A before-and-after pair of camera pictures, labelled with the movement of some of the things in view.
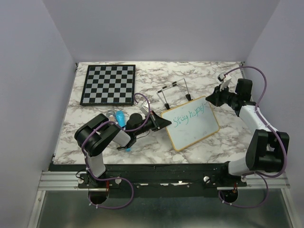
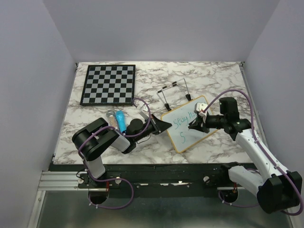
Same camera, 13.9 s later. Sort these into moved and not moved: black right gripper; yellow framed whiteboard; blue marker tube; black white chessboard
Moved: black right gripper
Not moved: black white chessboard; blue marker tube; yellow framed whiteboard
